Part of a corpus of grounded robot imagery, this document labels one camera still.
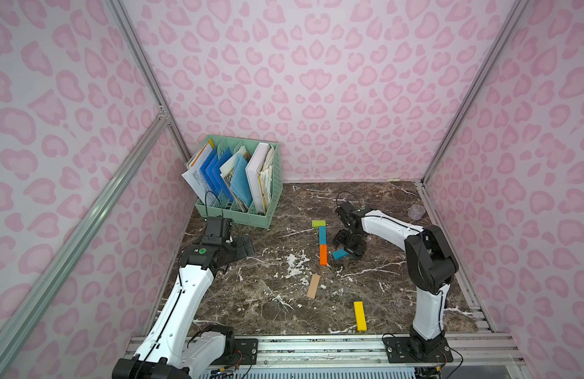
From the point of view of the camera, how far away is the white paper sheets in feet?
3.03

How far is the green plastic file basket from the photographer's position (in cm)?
92

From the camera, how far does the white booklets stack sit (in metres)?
0.92
